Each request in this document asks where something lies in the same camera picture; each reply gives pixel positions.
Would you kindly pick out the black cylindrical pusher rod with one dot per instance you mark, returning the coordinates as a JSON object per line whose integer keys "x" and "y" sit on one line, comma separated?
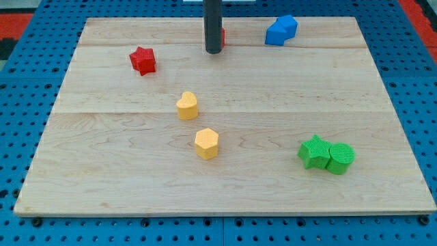
{"x": 212, "y": 18}

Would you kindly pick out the red circle block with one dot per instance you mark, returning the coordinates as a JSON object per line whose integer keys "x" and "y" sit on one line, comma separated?
{"x": 222, "y": 38}

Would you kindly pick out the red star block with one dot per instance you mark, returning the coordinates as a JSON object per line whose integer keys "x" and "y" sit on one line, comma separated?
{"x": 143, "y": 60}

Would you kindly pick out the green star block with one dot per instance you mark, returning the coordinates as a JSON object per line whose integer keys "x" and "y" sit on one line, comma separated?
{"x": 315, "y": 153}

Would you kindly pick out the green circle block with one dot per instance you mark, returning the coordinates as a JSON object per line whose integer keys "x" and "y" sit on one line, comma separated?
{"x": 342, "y": 156}

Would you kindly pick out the blue angular block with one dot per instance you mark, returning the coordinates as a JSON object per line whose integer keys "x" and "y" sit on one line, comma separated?
{"x": 284, "y": 28}

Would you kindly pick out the yellow heart block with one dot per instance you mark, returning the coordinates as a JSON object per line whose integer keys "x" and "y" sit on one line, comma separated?
{"x": 187, "y": 106}

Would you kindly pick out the light wooden board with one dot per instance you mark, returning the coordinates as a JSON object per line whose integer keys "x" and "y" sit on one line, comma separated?
{"x": 114, "y": 145}

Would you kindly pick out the yellow hexagon block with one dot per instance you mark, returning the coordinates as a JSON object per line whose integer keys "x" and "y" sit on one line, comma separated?
{"x": 207, "y": 143}

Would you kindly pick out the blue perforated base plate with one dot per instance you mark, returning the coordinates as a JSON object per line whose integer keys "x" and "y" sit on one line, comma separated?
{"x": 32, "y": 76}

